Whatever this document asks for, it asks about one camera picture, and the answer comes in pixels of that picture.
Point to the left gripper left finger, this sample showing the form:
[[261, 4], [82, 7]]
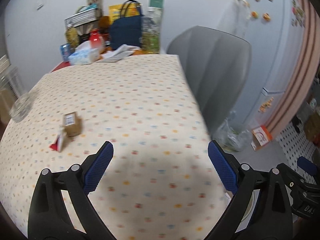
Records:
[[94, 167]]

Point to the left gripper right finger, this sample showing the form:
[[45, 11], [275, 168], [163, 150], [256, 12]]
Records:
[[223, 168]]

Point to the red white wrapper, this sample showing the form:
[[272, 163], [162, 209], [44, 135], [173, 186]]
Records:
[[58, 144]]

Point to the small brown cardboard box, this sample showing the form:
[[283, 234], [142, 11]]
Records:
[[72, 124]]

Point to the white trash bin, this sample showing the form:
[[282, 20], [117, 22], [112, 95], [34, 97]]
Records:
[[249, 211]]

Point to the clear plastic bag on floor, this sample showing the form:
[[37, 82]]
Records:
[[232, 135]]

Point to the orange white box on floor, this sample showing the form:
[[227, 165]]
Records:
[[261, 137]]

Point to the floral cream tablecloth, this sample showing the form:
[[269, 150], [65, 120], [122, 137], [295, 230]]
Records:
[[160, 183]]

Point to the pink curtain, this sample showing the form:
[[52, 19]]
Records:
[[303, 75]]

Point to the large clear water jug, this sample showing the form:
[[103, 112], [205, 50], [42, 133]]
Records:
[[16, 102]]

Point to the grey upholstered chair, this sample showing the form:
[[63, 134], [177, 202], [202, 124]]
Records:
[[216, 66]]

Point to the blue tissue box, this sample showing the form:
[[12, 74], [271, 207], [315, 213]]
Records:
[[85, 53]]

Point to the white cloth on table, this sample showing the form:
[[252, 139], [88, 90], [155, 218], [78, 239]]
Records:
[[122, 52]]

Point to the blue soda can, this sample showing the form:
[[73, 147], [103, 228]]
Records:
[[65, 50]]

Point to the red white bottle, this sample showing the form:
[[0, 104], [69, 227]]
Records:
[[96, 40]]

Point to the glass jar with pickles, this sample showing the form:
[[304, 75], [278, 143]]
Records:
[[72, 36]]

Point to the navy lunch bag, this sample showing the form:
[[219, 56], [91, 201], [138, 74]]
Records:
[[126, 30]]

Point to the plastic bottle with green contents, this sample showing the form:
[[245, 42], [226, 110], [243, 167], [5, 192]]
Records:
[[151, 24]]

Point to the white refrigerator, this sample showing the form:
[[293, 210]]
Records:
[[275, 33]]

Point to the yellow snack bag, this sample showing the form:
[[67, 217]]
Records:
[[128, 9]]

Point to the green tall carton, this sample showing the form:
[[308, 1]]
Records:
[[156, 5]]

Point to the black wire basket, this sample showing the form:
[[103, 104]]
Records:
[[82, 18]]

